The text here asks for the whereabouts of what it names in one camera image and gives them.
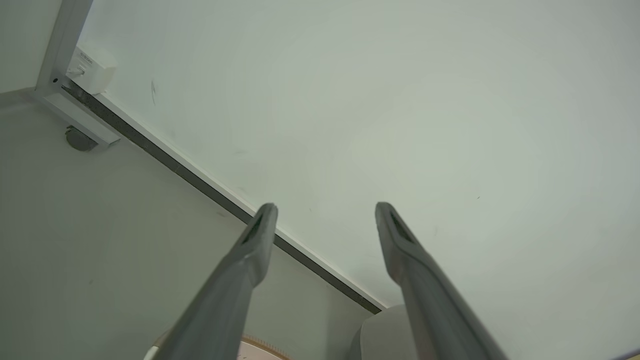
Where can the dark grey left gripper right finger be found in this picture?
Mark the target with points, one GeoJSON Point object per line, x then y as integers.
{"type": "Point", "coordinates": [435, 310]}

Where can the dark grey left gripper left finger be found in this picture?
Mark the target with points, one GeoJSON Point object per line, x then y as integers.
{"type": "Point", "coordinates": [225, 300]}

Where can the grey fabric seat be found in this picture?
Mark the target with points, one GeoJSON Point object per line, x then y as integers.
{"type": "Point", "coordinates": [385, 335]}

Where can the dark grey baseboard strip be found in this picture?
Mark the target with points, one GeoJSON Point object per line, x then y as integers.
{"type": "Point", "coordinates": [200, 182]}

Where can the grey round frame foot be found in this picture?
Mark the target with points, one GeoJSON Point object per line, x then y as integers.
{"type": "Point", "coordinates": [79, 140]}

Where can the small white wall box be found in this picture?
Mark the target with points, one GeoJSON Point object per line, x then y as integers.
{"type": "Point", "coordinates": [94, 67]}

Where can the white metal frame post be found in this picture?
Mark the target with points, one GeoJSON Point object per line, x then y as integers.
{"type": "Point", "coordinates": [62, 60]}

